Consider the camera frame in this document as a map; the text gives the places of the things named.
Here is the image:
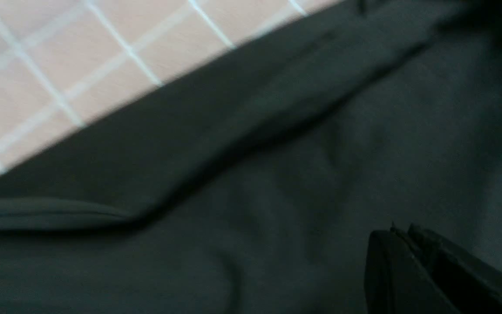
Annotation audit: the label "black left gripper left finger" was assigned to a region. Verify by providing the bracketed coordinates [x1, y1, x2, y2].
[364, 230, 458, 314]

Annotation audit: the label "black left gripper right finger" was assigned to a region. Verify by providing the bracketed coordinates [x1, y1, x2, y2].
[408, 225, 502, 314]

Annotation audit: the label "pink checkered tablecloth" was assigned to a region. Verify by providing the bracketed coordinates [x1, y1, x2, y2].
[0, 0, 332, 174]

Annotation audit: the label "dark gray long-sleeve top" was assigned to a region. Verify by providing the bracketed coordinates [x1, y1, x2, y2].
[0, 0, 502, 314]

